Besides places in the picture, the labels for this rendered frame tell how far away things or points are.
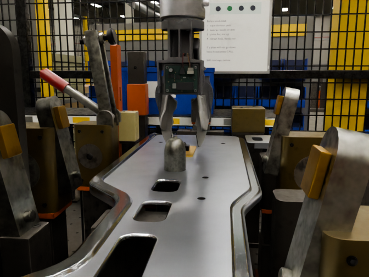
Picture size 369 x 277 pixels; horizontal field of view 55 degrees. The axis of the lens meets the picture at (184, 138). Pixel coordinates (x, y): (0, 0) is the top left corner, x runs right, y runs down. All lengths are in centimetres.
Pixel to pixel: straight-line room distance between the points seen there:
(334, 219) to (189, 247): 12
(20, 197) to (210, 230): 18
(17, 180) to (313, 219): 27
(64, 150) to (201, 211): 22
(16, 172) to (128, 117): 38
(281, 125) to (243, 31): 66
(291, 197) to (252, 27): 80
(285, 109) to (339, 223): 35
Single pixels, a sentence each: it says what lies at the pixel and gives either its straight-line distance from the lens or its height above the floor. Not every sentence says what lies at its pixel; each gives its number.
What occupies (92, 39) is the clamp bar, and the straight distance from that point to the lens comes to 66.
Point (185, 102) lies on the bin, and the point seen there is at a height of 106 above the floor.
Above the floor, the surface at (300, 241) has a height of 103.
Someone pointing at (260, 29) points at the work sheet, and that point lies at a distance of 119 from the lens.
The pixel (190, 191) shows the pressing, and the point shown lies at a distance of 43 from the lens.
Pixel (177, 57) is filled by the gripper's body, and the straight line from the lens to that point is 56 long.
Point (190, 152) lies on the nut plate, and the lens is 63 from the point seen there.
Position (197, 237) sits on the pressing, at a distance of 31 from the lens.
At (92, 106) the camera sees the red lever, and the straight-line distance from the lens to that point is 67.
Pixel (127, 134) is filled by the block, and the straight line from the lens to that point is 73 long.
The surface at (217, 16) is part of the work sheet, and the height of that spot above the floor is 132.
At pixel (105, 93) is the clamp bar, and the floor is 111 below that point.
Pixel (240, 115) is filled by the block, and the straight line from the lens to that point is 87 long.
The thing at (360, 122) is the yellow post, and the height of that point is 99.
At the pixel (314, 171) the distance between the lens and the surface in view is 23.
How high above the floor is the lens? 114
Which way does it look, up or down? 10 degrees down
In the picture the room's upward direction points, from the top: straight up
